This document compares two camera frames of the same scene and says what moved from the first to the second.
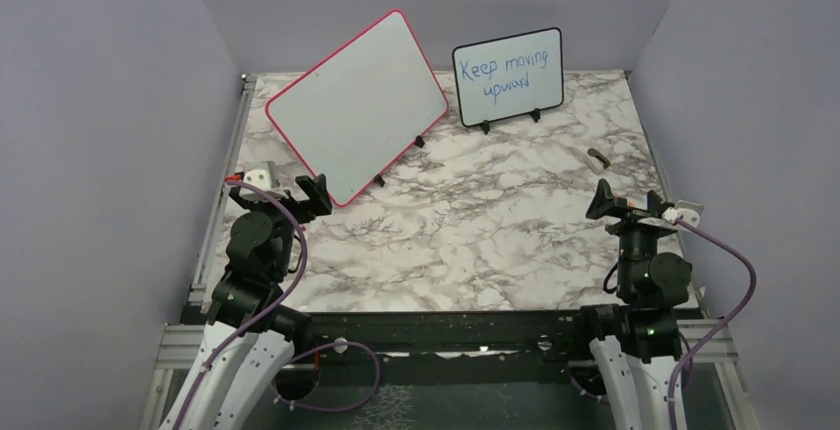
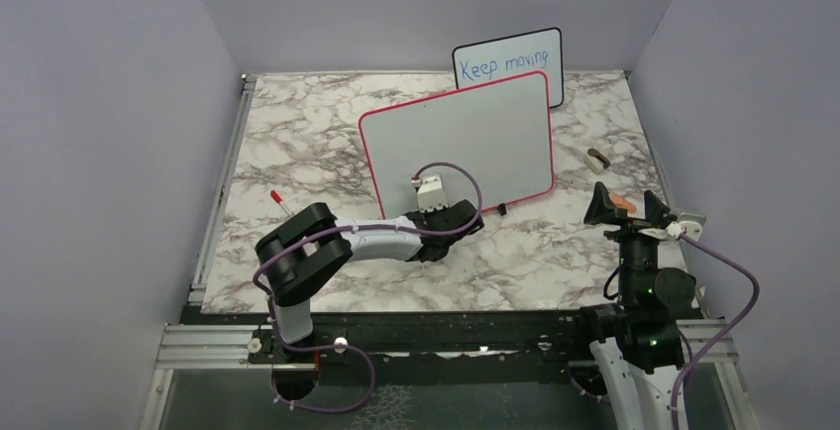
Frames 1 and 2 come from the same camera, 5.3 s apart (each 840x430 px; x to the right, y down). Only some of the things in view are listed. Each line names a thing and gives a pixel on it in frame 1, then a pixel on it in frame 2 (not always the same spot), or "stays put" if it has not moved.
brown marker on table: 596,161 stays put
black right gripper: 653,205 stays put
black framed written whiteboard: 508,75 stays put
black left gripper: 317,192 to 432,214
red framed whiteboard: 351,114 to 502,131
